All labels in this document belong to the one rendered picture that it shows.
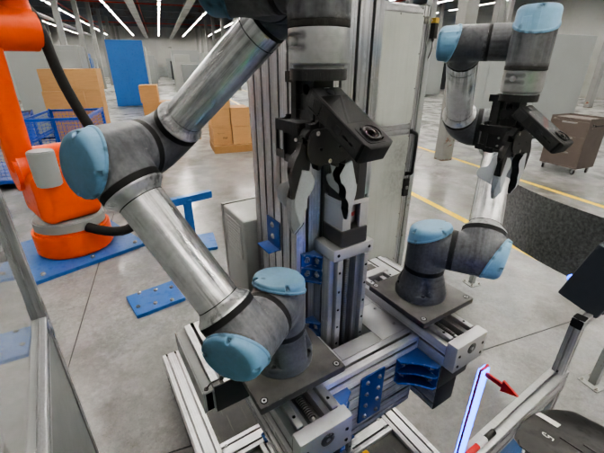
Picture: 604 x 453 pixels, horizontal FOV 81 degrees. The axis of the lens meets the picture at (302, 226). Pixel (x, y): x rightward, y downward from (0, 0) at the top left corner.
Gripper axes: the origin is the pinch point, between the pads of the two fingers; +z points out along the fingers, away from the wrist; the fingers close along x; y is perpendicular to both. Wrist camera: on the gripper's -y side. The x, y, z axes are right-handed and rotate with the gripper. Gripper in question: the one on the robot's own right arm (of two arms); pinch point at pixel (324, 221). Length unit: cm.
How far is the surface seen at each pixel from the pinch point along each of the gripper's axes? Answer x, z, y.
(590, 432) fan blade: -30, 32, -31
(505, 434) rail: -45, 62, -17
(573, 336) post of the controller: -76, 48, -15
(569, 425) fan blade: -28, 32, -29
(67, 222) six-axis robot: 43, 111, 325
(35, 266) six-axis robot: 76, 145, 321
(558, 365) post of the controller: -77, 60, -14
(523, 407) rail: -56, 62, -15
